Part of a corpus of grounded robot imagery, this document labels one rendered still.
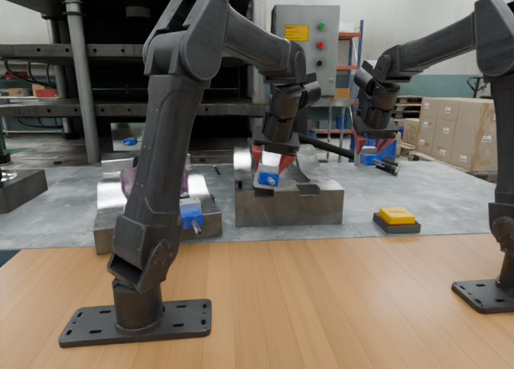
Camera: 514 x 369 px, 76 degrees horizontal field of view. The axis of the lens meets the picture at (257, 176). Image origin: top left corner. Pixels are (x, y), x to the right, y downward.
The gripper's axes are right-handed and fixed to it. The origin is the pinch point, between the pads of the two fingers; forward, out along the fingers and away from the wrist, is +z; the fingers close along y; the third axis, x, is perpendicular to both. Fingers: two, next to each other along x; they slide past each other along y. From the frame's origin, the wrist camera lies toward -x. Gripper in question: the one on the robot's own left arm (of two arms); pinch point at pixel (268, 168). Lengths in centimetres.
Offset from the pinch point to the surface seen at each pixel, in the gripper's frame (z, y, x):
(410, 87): 156, -373, -632
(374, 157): -2.9, -28.2, -8.9
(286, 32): -11, -9, -95
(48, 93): 275, 361, -548
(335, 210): 6.0, -17.8, 4.3
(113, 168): 20, 42, -18
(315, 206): 5.6, -12.8, 4.2
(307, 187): 4.4, -11.2, -1.1
